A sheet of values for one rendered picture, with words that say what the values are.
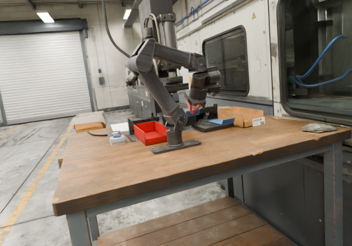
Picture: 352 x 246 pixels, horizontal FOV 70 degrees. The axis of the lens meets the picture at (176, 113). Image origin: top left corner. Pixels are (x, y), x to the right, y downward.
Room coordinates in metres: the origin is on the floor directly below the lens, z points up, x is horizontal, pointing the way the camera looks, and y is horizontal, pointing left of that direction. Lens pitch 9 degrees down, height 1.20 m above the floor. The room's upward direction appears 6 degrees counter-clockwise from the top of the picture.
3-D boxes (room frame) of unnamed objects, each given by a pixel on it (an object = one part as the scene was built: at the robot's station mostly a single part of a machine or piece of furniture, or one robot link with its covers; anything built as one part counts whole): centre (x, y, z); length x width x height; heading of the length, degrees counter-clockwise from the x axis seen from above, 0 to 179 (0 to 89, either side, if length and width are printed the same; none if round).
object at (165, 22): (1.42, 0.01, 1.37); 0.11 x 0.09 x 0.30; 109
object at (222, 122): (1.29, -0.23, 0.93); 0.15 x 0.07 x 0.03; 22
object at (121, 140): (1.18, 0.29, 0.90); 0.07 x 0.07 x 0.06; 19
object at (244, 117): (1.33, -0.34, 0.93); 0.25 x 0.13 x 0.08; 19
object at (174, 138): (1.00, 0.02, 0.94); 0.20 x 0.07 x 0.08; 109
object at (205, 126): (1.30, -0.18, 0.91); 0.17 x 0.16 x 0.02; 109
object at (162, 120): (1.43, 0.00, 0.94); 0.20 x 0.10 x 0.07; 109
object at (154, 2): (1.55, 0.04, 1.44); 0.17 x 0.13 x 0.42; 19
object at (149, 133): (1.20, 0.13, 0.93); 0.25 x 0.12 x 0.06; 19
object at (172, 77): (1.49, 0.04, 1.22); 0.26 x 0.18 x 0.30; 19
